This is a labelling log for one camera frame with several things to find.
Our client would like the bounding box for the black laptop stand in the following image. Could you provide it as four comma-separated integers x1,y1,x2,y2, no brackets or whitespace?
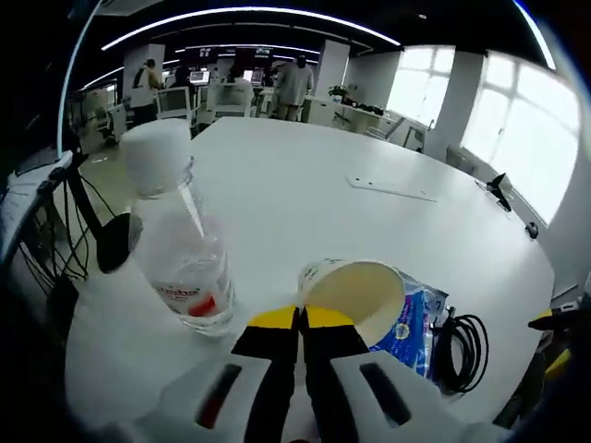
59,150,107,259

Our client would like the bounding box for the blue and white packet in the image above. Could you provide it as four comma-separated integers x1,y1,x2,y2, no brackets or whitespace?
368,271,452,384

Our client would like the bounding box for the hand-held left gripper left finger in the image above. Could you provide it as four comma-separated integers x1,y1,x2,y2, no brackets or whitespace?
117,304,302,443

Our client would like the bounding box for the white paper cup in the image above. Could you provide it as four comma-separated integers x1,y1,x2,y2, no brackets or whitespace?
297,258,407,345

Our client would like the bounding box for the clear water bottle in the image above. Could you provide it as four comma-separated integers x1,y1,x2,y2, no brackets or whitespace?
120,118,237,338

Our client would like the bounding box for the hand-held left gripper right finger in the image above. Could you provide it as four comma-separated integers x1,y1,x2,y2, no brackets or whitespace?
299,304,500,443

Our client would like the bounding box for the black tablet stand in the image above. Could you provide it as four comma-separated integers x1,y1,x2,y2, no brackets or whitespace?
487,173,513,212

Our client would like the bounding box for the black cable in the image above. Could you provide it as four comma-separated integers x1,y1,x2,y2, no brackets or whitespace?
431,306,490,393

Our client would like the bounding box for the grey table cover plate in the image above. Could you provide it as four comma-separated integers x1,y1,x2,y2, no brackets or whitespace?
345,174,438,203

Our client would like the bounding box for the black oval object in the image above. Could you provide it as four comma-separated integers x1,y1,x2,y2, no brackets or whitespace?
96,214,142,273

